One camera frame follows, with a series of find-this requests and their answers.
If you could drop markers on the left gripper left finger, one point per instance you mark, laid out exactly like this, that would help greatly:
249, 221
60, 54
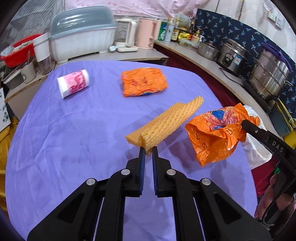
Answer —
95, 210

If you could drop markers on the white thermos bottle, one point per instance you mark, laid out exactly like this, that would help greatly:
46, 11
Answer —
169, 30

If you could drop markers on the navy patterned cloth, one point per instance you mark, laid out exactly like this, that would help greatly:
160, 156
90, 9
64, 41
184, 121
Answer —
219, 28

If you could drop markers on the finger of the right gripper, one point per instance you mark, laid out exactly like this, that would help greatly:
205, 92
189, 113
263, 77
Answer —
271, 142

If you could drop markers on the person's right hand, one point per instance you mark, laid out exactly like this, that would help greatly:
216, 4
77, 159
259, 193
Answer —
283, 202

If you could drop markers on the silver rice cooker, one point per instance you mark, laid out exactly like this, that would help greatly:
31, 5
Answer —
233, 57

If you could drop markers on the red plastic basin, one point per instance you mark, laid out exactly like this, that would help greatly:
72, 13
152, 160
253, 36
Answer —
20, 56

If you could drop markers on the small steel pot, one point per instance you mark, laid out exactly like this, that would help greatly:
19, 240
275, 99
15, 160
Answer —
208, 50

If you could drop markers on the white lined trash bin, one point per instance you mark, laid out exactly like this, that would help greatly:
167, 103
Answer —
256, 153

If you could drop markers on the white mug with utensils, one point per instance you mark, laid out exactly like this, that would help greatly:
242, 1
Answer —
28, 72

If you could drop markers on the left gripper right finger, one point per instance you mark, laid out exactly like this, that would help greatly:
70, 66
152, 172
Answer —
203, 211

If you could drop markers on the pink electric kettle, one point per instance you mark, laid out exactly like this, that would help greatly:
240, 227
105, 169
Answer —
147, 33

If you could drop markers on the pink white paper cup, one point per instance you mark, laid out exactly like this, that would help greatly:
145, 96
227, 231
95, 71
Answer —
73, 82

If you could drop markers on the pink dotted curtain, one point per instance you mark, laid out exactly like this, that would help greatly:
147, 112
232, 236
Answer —
145, 8

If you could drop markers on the large steel steamer pot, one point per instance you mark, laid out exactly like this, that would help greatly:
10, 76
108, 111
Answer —
270, 73

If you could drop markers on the red skirt cloth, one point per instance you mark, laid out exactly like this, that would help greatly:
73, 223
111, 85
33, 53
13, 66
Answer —
188, 60

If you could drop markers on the yellow cloth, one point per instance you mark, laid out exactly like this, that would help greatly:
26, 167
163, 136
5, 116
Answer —
6, 138

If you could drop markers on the white dish rack with lid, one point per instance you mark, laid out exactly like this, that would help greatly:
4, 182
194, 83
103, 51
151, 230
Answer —
81, 31

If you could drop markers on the soy sauce bottle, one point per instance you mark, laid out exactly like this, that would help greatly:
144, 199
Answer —
175, 33

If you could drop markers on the orange snack wrapper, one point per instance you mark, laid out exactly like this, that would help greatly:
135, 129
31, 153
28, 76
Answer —
143, 81
214, 135

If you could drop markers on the white blender cup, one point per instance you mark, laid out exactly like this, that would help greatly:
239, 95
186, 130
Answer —
43, 55

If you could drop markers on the green tin can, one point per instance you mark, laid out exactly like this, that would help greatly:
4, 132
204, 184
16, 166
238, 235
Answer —
162, 31

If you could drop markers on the glass electric kettle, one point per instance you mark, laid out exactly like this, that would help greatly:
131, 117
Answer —
124, 40

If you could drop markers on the milk cardboard box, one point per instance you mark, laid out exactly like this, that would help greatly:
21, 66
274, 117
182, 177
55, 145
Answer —
4, 116

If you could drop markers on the orange foam net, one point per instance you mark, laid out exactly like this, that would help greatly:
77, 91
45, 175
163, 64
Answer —
155, 131

